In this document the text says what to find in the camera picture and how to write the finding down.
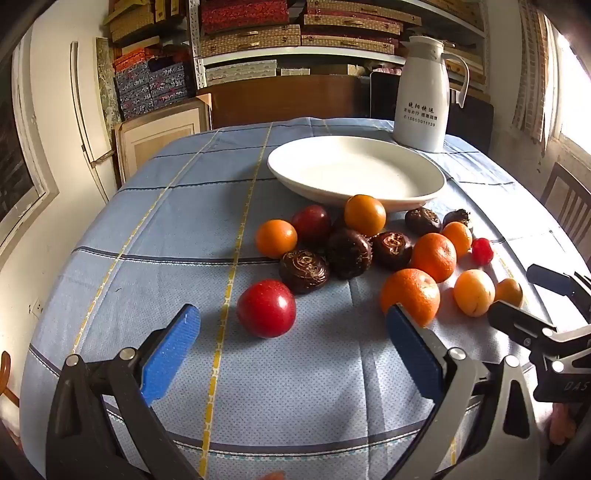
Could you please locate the bright window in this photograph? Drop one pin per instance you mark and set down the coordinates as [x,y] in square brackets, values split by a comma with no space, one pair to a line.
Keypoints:
[572,83]

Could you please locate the stack of red patterned boxes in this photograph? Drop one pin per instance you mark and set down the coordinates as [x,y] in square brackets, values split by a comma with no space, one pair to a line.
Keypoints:
[249,14]

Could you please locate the cream patterned boxes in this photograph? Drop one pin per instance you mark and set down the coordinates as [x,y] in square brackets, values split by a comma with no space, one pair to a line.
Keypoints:
[240,73]

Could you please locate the white wall outlet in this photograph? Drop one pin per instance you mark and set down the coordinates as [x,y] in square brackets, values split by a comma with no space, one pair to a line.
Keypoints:
[37,307]

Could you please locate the bright red plum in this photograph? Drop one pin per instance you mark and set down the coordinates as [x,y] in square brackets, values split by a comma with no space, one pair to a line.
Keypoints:
[265,309]

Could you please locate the orange curved wooden piece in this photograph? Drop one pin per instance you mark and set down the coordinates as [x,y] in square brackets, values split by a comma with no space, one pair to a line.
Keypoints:
[4,369]

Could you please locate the white window frame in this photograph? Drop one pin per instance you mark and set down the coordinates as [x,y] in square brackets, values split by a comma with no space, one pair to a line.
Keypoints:
[34,138]

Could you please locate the bamboo blind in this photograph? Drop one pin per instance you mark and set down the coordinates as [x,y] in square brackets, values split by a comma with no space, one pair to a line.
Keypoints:
[531,69]

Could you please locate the brown wooden board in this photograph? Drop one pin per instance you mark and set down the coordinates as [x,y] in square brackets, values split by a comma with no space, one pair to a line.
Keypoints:
[277,101]

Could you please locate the blue checked tablecloth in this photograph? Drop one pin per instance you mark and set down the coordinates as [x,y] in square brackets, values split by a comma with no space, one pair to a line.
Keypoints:
[277,392]

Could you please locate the stack of wooden frames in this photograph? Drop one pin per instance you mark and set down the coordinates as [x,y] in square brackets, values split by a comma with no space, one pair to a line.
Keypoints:
[471,60]

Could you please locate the grey marble slab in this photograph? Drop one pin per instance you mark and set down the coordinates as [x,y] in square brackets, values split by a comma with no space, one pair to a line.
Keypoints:
[107,83]

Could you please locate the person's right hand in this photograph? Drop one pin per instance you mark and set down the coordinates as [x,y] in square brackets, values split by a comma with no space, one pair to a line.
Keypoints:
[562,424]

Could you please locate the smooth round orange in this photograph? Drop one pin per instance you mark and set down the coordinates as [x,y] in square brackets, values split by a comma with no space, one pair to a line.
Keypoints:
[364,214]
[276,238]

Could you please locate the small red plum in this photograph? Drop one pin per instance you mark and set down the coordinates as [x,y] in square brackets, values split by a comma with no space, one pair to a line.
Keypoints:
[482,251]

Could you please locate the white moulding strip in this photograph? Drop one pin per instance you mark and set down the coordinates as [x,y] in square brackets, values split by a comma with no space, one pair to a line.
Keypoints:
[85,145]

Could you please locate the white metal shelf rack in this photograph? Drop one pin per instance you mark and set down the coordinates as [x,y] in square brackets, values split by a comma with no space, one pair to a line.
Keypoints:
[196,46]

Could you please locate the yellow round pear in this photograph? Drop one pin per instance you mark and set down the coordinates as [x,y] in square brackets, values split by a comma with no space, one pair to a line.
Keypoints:
[474,292]

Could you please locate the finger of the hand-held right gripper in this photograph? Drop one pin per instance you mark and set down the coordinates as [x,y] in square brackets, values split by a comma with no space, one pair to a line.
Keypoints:
[517,321]
[549,277]

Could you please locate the brown wooden chair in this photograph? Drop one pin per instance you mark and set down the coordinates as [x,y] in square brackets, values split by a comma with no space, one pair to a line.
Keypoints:
[550,184]

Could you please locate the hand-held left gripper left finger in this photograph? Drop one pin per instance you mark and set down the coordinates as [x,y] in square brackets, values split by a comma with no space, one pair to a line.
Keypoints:
[171,355]

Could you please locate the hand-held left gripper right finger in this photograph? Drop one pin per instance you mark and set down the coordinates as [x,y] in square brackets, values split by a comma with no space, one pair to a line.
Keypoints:
[411,355]

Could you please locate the large orange tangerine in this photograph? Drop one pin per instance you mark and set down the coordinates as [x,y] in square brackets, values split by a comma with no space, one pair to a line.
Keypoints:
[409,290]

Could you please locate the stack of blue patterned boxes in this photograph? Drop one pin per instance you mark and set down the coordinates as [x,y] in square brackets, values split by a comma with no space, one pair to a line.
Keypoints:
[152,87]

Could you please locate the white thermal jug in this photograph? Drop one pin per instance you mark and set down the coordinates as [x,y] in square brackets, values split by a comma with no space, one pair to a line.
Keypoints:
[420,92]

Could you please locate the white oval plate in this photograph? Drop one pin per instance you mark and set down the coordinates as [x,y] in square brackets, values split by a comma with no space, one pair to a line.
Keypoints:
[351,170]

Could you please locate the dark red plum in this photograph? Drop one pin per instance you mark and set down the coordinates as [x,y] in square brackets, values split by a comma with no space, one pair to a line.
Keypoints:
[311,225]

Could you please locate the small orange kumquat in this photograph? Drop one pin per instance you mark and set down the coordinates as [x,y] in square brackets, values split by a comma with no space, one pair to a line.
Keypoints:
[459,238]
[508,292]

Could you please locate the dark brown water chestnut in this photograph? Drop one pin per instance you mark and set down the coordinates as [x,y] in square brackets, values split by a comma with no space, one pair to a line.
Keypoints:
[348,253]
[457,216]
[392,249]
[304,271]
[422,220]

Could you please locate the light wooden picture frame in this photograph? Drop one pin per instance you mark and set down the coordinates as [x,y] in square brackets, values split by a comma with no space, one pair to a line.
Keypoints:
[157,143]

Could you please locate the orange-red patterned box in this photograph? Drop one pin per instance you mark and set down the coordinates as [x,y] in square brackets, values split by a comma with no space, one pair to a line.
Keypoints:
[131,59]

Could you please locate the stack of yellow woven boxes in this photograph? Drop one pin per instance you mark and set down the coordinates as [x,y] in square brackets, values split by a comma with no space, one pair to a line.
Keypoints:
[131,23]

